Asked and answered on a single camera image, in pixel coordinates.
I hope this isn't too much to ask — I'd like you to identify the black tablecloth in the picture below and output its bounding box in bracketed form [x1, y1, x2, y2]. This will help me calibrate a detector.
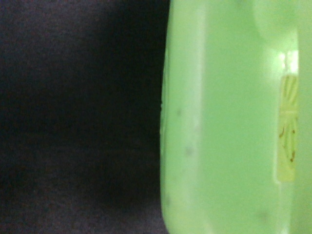
[0, 0, 170, 234]

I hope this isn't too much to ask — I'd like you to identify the green watering can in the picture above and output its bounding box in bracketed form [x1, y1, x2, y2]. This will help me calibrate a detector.
[160, 0, 312, 234]

